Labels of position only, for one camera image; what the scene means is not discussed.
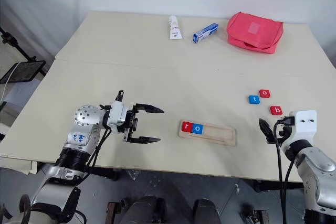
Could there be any dark rounded shape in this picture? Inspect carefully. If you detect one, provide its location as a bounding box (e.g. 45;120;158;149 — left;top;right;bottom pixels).
122;195;166;224
193;198;227;224

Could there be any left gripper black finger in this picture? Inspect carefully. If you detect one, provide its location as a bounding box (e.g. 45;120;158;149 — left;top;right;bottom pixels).
133;102;165;116
128;136;162;145

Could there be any blue letter t block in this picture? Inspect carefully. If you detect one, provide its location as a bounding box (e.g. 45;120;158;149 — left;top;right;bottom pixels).
247;94;262;105

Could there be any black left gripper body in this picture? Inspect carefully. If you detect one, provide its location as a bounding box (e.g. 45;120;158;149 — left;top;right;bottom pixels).
122;104;140;142

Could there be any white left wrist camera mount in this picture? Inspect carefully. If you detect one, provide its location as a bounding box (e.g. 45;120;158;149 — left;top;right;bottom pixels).
107;99;130;134

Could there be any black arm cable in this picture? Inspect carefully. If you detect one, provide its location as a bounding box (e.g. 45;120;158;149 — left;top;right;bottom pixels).
85;104;112;175
272;115;296;224

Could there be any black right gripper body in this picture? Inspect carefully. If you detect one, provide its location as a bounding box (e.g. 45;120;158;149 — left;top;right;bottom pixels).
274;125;291;145

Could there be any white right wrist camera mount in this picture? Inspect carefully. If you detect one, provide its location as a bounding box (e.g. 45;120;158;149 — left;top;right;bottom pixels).
279;110;318;154

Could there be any red letter b block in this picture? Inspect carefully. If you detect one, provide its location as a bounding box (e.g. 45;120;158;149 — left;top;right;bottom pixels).
269;105;285;116

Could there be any wooden letter tray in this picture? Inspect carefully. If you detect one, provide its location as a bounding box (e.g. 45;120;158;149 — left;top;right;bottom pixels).
177;119;237;147

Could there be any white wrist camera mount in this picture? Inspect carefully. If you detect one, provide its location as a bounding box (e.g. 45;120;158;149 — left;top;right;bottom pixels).
107;99;130;134
279;110;318;154

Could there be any pink fabric pouch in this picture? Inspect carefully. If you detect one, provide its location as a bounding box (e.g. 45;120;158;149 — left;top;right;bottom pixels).
226;12;285;55

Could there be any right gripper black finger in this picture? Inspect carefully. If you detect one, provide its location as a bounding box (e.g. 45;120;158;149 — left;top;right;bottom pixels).
258;118;276;145

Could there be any white cream tube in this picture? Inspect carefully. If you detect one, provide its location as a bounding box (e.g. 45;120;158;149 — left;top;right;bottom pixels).
167;15;183;40

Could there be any blue white toothpaste box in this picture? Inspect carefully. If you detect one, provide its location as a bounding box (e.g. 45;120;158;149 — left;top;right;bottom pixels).
193;23;219;44

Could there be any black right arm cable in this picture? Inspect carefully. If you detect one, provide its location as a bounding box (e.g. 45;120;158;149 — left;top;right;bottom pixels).
272;115;296;224

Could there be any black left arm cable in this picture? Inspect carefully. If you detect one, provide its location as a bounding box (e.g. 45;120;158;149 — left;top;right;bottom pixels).
85;104;112;175

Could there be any blue letter o block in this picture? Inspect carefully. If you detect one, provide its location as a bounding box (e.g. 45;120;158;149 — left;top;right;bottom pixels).
191;123;204;135

